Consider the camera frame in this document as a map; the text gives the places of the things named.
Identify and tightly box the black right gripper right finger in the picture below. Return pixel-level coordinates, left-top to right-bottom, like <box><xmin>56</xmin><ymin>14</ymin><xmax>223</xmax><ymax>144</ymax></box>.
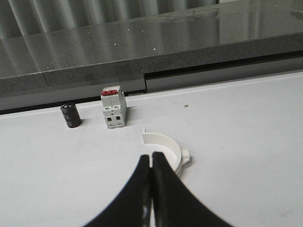
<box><xmin>152</xmin><ymin>152</ymin><xmax>230</xmax><ymax>227</ymax></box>

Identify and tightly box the black cylindrical capacitor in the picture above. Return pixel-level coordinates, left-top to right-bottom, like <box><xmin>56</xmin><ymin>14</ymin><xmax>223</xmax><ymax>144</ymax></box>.
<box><xmin>60</xmin><ymin>103</ymin><xmax>82</xmax><ymax>128</ymax></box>

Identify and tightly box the white pipe clamp half right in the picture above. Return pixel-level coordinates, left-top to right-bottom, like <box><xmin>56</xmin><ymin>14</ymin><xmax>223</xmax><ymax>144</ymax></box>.
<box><xmin>142</xmin><ymin>128</ymin><xmax>191</xmax><ymax>176</ymax></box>

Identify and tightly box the white circuit breaker red switch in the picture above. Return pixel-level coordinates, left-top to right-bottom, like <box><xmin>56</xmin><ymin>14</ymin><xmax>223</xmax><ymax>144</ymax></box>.
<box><xmin>101</xmin><ymin>86</ymin><xmax>127</xmax><ymax>129</ymax></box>

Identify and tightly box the grey stone countertop ledge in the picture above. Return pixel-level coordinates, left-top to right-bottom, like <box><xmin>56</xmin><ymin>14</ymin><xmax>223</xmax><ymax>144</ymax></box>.
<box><xmin>0</xmin><ymin>0</ymin><xmax>303</xmax><ymax>114</ymax></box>

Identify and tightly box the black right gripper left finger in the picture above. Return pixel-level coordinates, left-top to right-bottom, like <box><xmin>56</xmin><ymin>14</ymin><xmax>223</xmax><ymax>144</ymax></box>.
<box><xmin>85</xmin><ymin>155</ymin><xmax>152</xmax><ymax>227</ymax></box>

